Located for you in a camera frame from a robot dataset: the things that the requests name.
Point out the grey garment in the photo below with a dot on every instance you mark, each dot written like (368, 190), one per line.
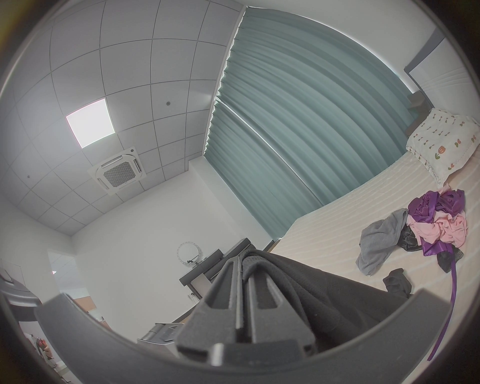
(378, 240)

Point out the black chest of drawers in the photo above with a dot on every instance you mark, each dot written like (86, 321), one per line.
(202, 270)

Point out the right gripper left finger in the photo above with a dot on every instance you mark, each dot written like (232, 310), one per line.
(210, 326)

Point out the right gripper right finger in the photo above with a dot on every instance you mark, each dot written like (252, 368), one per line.
(277, 330)

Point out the square ceiling light panel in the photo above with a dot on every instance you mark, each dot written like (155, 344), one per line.
(90, 122)

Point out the black T-shirt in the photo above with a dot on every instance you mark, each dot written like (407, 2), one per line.
(337, 300)

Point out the white printed pillow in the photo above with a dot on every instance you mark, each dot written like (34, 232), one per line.
(442, 146)

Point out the pile of clothes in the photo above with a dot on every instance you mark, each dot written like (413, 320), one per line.
(435, 228)

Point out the ceiling air conditioner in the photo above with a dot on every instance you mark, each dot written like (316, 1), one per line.
(118, 172)

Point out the bed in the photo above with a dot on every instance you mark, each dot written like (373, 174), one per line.
(337, 232)

